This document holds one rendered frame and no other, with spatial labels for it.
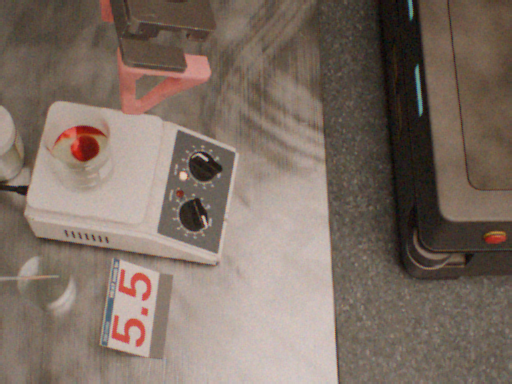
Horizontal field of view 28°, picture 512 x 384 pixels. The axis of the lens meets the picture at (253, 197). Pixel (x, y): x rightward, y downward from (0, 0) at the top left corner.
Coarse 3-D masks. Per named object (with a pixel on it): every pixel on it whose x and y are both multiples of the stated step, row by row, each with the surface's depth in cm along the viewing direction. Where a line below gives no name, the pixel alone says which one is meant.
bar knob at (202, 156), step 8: (200, 152) 106; (192, 160) 105; (200, 160) 104; (208, 160) 104; (192, 168) 105; (200, 168) 105; (208, 168) 105; (216, 168) 105; (200, 176) 105; (208, 176) 105
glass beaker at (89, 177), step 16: (64, 112) 95; (80, 112) 96; (96, 112) 95; (48, 128) 95; (64, 128) 98; (48, 144) 96; (96, 160) 94; (112, 160) 98; (64, 176) 97; (80, 176) 96; (96, 176) 97; (112, 176) 100; (80, 192) 99
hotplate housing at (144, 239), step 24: (168, 144) 104; (216, 144) 107; (168, 168) 104; (24, 192) 105; (48, 216) 101; (72, 216) 101; (72, 240) 105; (96, 240) 104; (120, 240) 103; (144, 240) 102; (168, 240) 102; (216, 264) 106
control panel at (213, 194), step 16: (176, 144) 105; (192, 144) 106; (208, 144) 107; (176, 160) 104; (224, 160) 107; (176, 176) 104; (192, 176) 105; (224, 176) 107; (176, 192) 103; (192, 192) 104; (208, 192) 105; (224, 192) 106; (176, 208) 103; (208, 208) 105; (224, 208) 106; (160, 224) 101; (176, 224) 102; (192, 240) 103; (208, 240) 104
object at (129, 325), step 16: (128, 272) 103; (144, 272) 105; (128, 288) 103; (144, 288) 104; (128, 304) 102; (144, 304) 104; (112, 320) 101; (128, 320) 102; (144, 320) 103; (112, 336) 100; (128, 336) 102; (144, 336) 103
